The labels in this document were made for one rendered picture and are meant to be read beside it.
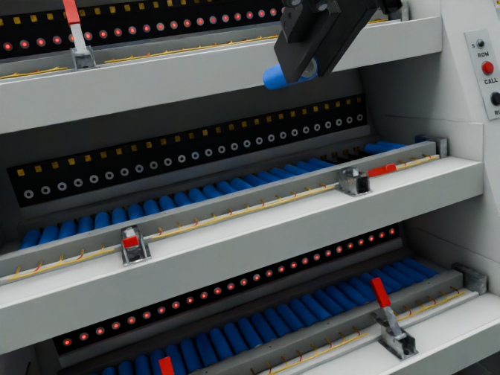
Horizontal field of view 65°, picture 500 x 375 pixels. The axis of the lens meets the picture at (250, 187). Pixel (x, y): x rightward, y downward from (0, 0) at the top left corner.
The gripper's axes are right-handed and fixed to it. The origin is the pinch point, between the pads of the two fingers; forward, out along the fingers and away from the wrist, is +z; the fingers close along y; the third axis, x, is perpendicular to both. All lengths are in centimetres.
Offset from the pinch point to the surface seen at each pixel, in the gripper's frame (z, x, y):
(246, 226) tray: 22.4, 7.8, 2.6
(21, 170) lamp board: 33.2, -8.6, 25.7
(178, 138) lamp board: 33.5, -8.3, 5.3
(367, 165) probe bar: 25.0, 4.3, -16.3
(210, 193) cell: 29.9, 1.5, 3.9
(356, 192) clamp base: 21.5, 7.7, -11.2
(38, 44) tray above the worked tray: 31.4, -25.1, 20.1
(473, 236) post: 28.1, 17.8, -30.1
